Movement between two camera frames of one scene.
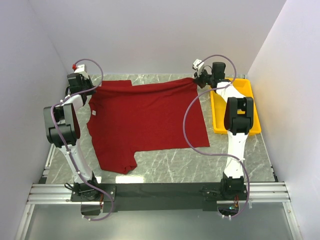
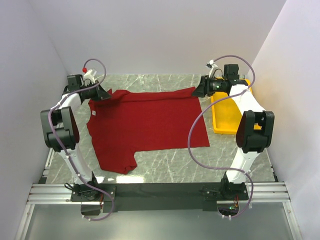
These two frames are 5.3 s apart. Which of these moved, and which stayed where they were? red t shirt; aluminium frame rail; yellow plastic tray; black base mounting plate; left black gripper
Moved: left black gripper; red t shirt
Stayed: yellow plastic tray; black base mounting plate; aluminium frame rail
